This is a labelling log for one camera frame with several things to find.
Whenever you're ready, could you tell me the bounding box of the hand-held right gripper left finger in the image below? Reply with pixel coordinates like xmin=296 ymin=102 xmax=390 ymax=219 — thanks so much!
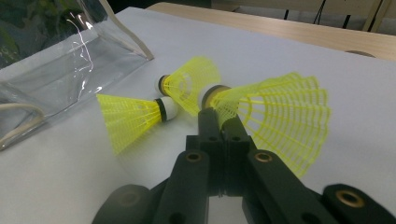
xmin=186 ymin=107 xmax=224 ymax=197

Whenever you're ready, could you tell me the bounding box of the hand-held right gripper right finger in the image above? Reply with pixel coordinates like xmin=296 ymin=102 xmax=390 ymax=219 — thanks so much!
xmin=222 ymin=115 xmax=258 ymax=197

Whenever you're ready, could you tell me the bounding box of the yellow shuttlecock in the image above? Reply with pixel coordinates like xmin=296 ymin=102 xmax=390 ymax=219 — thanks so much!
xmin=96 ymin=93 xmax=179 ymax=156
xmin=199 ymin=72 xmax=332 ymax=179
xmin=154 ymin=55 xmax=222 ymax=117

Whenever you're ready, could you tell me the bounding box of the clear plastic bag beige trim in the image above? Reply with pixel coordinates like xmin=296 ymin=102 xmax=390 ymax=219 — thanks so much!
xmin=0 ymin=0 xmax=155 ymax=152

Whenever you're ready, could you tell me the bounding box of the white table sheet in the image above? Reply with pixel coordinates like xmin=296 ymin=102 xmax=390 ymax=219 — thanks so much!
xmin=0 ymin=7 xmax=396 ymax=224

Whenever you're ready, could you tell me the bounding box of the wooden table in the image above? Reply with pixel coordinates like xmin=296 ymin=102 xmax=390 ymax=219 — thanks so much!
xmin=146 ymin=2 xmax=396 ymax=62

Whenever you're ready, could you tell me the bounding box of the round table grommet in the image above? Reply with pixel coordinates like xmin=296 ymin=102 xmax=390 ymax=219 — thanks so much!
xmin=345 ymin=49 xmax=376 ymax=59

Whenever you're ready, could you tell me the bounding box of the black wall cable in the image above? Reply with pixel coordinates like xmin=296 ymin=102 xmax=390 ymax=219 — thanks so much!
xmin=312 ymin=0 xmax=328 ymax=25

